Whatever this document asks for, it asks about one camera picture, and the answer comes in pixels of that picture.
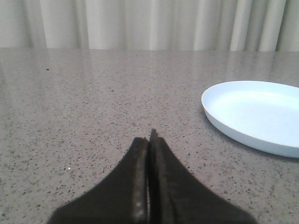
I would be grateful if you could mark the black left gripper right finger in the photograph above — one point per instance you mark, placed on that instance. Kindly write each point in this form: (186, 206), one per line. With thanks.
(177, 197)

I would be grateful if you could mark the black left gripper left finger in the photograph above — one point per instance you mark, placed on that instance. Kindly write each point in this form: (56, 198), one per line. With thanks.
(120, 198)

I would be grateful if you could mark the light blue round plate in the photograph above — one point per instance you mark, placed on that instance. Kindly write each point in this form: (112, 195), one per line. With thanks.
(261, 115)

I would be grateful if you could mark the white pleated curtain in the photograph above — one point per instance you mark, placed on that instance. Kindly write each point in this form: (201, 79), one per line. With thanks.
(235, 25)

